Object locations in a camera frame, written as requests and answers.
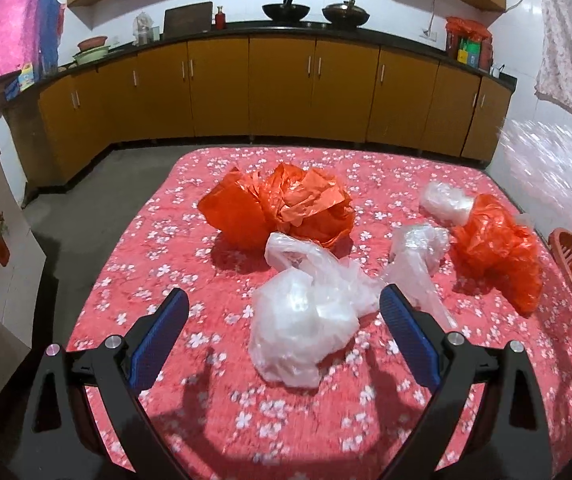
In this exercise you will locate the clear glass jar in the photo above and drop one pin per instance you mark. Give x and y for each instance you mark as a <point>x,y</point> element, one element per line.
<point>145,30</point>

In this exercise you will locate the white wall socket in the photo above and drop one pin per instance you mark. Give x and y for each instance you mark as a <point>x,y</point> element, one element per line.
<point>430,35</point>

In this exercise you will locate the red plastic bag cover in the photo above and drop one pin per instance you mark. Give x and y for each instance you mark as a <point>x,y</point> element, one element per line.
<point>468,26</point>

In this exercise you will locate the red basin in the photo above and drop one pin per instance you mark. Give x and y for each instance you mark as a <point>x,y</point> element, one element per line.
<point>92,44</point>

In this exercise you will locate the dark red bottle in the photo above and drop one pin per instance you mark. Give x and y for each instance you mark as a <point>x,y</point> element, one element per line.
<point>486,55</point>

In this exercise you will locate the red floral tablecloth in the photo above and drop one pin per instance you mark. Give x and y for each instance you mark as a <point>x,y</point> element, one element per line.
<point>166,240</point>

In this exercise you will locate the white plastic bag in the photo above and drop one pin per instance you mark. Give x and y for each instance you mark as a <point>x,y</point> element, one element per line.
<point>301,320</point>

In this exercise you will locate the wooden base cabinets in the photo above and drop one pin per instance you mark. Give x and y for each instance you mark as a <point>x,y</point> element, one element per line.
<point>276,90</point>

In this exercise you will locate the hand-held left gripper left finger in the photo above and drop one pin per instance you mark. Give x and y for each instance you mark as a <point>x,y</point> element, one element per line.
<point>158,340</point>

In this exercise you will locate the small clear plastic bag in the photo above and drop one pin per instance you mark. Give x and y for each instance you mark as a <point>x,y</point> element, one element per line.
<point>446,202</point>

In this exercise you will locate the large orange plastic bag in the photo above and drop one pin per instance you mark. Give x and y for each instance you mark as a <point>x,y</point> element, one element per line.
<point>286,205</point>

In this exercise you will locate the black wok with lid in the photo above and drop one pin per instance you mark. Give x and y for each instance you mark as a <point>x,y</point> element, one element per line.
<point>346,14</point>

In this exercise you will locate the long clear plastic bag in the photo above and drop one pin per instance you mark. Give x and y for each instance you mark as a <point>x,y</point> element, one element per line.
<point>418,260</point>

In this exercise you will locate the yellow small packet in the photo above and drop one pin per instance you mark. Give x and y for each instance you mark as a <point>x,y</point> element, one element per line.
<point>462,56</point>

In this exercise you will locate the dark cutting board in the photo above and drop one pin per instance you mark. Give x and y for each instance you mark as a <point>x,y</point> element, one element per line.
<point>187,19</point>

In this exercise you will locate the green basin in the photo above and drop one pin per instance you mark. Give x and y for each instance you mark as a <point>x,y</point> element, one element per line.
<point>91,56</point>

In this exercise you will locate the black kitchen countertop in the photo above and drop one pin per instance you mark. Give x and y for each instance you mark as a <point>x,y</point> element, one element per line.
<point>406,42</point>

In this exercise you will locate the red canister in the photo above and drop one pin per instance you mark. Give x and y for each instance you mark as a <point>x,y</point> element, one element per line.
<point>452,45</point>

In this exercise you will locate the colourful small box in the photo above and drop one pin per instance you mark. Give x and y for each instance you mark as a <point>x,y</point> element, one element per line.
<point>27,77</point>

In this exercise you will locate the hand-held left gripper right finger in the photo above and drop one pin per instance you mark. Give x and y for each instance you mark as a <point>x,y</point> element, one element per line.
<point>408,340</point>

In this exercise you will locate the white mug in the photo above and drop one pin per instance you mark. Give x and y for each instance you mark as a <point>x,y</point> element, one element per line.
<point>495,72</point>

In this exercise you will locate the blue hanging cloth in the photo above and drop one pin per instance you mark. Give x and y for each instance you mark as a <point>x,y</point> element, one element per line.
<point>51,20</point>

